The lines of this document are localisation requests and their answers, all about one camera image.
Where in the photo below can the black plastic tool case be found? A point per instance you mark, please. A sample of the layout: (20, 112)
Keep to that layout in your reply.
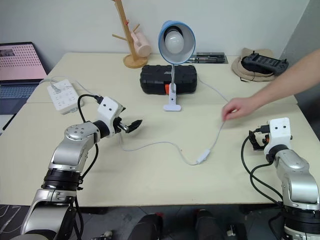
(152, 80)

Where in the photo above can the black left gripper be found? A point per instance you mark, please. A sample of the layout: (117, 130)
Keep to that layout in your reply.
(117, 127)

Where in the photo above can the blue clip desk lamp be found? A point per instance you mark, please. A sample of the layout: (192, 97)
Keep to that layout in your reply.
(172, 100)

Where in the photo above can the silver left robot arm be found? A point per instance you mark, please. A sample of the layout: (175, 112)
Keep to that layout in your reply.
(75, 150)

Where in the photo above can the person's bare hand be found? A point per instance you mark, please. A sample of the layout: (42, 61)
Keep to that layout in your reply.
(237, 108)

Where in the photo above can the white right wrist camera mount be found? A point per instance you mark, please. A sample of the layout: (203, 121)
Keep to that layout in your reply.
(278, 135)

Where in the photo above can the white light bulb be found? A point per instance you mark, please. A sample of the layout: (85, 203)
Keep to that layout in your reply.
(174, 41)

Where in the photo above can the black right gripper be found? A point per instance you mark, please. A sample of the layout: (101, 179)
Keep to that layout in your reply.
(263, 140)

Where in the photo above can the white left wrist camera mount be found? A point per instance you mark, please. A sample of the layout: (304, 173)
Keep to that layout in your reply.
(108, 107)

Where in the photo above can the pink mug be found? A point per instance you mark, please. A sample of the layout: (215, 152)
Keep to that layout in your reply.
(141, 43)

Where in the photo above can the beige bucket hat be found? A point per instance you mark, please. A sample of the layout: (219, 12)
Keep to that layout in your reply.
(240, 71)

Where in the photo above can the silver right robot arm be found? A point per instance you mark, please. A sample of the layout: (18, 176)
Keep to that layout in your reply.
(297, 180)

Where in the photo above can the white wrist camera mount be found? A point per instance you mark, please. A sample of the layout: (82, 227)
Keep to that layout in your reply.
(108, 107)
(278, 135)

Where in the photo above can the white power strip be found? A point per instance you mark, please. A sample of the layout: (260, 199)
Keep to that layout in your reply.
(63, 96)

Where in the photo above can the person's bare forearm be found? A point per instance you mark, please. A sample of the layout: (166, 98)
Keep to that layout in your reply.
(282, 82)

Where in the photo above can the wooden mug tree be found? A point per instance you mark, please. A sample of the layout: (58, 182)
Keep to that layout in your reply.
(130, 45)

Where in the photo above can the open laptop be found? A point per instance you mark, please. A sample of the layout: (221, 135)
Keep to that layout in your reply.
(17, 65)

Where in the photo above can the black handheld controller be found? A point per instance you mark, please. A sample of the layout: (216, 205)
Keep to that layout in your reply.
(265, 62)

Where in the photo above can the dark rounded shape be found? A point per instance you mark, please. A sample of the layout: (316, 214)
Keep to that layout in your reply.
(208, 226)
(148, 227)

